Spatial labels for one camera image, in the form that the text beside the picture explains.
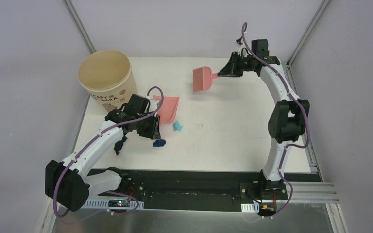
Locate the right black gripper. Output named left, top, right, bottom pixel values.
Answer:
left=219, top=52, right=256, bottom=78

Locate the pink plastic dustpan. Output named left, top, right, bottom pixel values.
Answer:
left=157, top=96, right=179, bottom=124

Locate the pink hand brush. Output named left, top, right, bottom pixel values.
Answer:
left=192, top=66, right=218, bottom=93

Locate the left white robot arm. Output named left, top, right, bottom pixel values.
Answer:
left=44, top=94, right=164, bottom=212

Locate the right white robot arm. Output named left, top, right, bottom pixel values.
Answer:
left=218, top=38, right=310, bottom=199

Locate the dark blue paper ball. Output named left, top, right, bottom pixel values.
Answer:
left=153, top=139, right=166, bottom=147

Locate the light blue paper scrap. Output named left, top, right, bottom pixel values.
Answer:
left=172, top=121, right=183, bottom=132

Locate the black paper scrap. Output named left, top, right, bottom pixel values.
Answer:
left=114, top=136, right=127, bottom=156

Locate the beige paper bucket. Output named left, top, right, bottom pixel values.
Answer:
left=77, top=50, right=138, bottom=112

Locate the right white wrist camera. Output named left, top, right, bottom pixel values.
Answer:
left=236, top=37, right=250, bottom=57

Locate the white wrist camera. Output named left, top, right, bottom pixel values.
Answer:
left=236, top=37, right=250, bottom=57
left=146, top=99, right=160, bottom=114

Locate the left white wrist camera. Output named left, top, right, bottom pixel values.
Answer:
left=146, top=99, right=160, bottom=114

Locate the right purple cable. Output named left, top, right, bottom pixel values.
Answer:
left=236, top=21, right=312, bottom=224

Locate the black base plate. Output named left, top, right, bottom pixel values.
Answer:
left=86, top=168, right=322, bottom=212

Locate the right aluminium frame post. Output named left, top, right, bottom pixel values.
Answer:
left=287, top=0, right=332, bottom=68

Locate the aluminium frame post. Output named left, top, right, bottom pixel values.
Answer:
left=287, top=0, right=332, bottom=68
left=62, top=0, right=96, bottom=54

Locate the aluminium front rail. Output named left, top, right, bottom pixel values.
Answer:
left=49, top=182, right=339, bottom=204

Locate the left aluminium frame post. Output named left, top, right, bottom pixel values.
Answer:
left=62, top=0, right=96, bottom=54

